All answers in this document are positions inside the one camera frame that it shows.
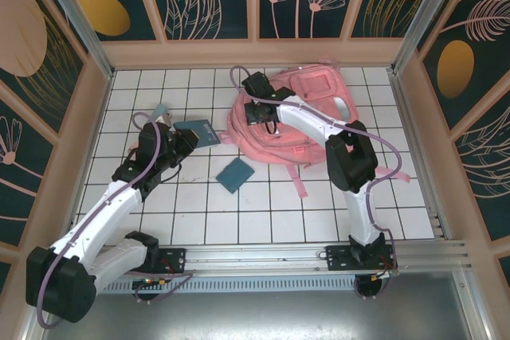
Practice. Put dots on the teal notebook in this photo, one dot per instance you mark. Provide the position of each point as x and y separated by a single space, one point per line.
235 176
205 135

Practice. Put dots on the pink backpack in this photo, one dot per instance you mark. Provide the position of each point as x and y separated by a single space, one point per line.
307 85

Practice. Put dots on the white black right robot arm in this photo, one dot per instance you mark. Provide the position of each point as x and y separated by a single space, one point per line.
311 121

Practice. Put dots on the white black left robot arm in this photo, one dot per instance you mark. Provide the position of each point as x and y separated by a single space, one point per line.
99 216

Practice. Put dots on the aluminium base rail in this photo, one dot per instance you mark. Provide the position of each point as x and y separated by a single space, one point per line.
255 260

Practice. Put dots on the aluminium frame post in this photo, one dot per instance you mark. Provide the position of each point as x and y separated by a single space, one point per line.
79 25
422 17

